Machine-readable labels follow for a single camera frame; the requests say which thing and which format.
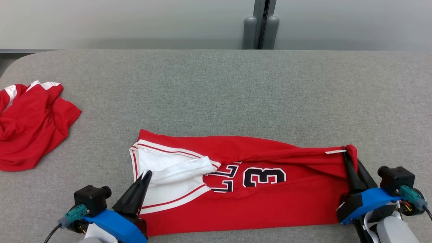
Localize teal-plug camera cable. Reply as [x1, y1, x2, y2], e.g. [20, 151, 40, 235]
[398, 185, 432, 221]
[43, 204, 90, 243]

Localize red basketball shorts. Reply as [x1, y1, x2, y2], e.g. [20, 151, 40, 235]
[0, 80, 82, 172]

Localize blue-banded right gripper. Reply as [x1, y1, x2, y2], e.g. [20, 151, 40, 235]
[337, 154, 401, 225]

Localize teal-plug left camera cable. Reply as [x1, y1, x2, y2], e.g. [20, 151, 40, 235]
[43, 204, 90, 243]

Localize blue-banded left gripper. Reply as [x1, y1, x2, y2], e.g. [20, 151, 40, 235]
[83, 170, 153, 243]

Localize teal-plug right camera cable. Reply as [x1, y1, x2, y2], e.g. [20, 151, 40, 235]
[398, 185, 432, 221]

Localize grey cylindrical post foot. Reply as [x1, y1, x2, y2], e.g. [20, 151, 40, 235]
[242, 15, 258, 50]
[263, 15, 280, 50]

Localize red basketball jersey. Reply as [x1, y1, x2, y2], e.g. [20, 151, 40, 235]
[129, 129, 358, 237]

